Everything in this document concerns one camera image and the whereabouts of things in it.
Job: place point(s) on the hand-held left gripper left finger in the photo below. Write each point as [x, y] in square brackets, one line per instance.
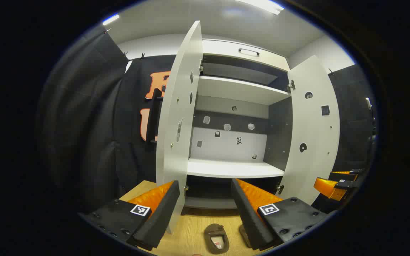
[162, 213]

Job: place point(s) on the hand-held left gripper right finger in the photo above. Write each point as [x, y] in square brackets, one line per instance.
[247, 217]

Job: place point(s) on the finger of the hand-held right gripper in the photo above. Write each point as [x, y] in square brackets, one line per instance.
[343, 176]
[343, 184]

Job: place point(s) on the brown fuzzy shoe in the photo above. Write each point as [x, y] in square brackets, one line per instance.
[216, 233]
[244, 234]

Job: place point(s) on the white cabinet door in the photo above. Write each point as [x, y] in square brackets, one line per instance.
[315, 128]
[176, 117]

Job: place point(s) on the white shoe cabinet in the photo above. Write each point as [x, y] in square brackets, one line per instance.
[233, 89]

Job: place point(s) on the white cabinet drawer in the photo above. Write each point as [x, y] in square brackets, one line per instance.
[226, 48]

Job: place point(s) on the ceiling light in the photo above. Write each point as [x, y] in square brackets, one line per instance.
[110, 19]
[262, 5]

